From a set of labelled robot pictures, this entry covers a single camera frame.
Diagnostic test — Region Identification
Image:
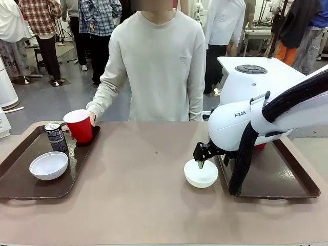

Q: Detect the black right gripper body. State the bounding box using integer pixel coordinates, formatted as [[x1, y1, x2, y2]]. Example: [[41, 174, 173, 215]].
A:
[[208, 143, 234, 158]]

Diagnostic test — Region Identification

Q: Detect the white plastic bowl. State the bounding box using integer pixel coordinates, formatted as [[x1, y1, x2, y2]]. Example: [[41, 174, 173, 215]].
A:
[[183, 158, 219, 189]]

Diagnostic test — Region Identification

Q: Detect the black Pepsi can round logo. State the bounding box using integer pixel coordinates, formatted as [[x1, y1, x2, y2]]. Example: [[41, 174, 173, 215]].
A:
[[44, 121, 69, 152]]

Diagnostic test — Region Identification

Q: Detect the pale grey plastic bowl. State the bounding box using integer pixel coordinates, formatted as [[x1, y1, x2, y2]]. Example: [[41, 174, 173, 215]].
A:
[[29, 151, 69, 181]]

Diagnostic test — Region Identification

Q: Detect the person's right forearm beige sleeve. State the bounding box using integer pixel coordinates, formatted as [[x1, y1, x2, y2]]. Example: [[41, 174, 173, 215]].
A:
[[86, 74, 121, 121]]

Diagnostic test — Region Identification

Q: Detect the person's left forearm beige sleeve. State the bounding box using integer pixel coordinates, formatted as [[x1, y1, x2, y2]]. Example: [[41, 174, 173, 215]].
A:
[[188, 84, 206, 121]]

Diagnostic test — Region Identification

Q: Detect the person's right hand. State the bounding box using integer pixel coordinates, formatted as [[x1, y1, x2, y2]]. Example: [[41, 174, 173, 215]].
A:
[[86, 104, 97, 128]]

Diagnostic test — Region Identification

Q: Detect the brown plastic tray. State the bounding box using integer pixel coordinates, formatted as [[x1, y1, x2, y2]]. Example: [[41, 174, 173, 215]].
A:
[[0, 122, 101, 200], [216, 138, 321, 199]]

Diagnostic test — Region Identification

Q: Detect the white side table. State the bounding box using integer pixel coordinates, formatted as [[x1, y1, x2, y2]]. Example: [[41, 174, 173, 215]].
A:
[[217, 56, 308, 77]]

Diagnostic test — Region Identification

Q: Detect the person in beige sweatshirt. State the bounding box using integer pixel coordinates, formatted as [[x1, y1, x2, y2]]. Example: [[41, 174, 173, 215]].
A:
[[86, 0, 207, 122]]

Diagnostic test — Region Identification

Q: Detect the grey background workbench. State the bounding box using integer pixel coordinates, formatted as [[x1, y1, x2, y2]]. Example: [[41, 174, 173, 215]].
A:
[[243, 22, 273, 57]]

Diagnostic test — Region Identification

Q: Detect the bystander in white shirt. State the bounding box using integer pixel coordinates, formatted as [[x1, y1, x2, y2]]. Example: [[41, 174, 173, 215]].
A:
[[203, 0, 247, 96]]

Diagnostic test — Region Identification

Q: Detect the bystander with orange trousers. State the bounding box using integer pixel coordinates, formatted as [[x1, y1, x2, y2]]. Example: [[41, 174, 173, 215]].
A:
[[271, 0, 323, 66]]

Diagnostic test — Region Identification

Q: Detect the bystander in blue top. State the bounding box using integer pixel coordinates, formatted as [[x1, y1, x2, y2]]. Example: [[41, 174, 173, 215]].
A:
[[292, 0, 328, 76]]

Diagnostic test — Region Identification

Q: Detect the bystander in blue plaid shirt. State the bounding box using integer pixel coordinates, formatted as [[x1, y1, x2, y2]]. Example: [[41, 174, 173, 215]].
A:
[[78, 0, 122, 85]]

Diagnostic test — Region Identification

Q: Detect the bystander in grey top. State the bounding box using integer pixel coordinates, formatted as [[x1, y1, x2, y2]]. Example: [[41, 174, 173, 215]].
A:
[[60, 0, 88, 72]]

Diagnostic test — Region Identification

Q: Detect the black tripod stand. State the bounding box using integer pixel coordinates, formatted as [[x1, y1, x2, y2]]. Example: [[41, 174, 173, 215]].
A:
[[55, 19, 75, 47]]

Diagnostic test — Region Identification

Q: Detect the black stool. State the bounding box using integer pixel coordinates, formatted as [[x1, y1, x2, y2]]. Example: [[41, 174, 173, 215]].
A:
[[32, 46, 52, 78]]

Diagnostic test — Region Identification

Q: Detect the white box green print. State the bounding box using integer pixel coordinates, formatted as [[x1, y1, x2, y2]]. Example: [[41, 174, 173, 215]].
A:
[[0, 107, 12, 139]]

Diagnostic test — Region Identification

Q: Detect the white cylindrical appliance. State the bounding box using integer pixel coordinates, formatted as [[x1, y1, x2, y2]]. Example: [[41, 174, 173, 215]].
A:
[[0, 54, 20, 111]]

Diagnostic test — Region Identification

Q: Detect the bystander in red plaid shirt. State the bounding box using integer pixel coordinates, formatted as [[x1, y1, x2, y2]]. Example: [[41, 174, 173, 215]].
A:
[[18, 0, 64, 87]]

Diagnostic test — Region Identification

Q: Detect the bystander in white hoodie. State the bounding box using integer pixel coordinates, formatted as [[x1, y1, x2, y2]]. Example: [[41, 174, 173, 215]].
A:
[[0, 0, 32, 83]]

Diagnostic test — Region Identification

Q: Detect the black fabric cable sleeve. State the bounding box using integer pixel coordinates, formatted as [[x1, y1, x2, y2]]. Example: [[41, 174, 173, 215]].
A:
[[229, 69, 328, 196]]

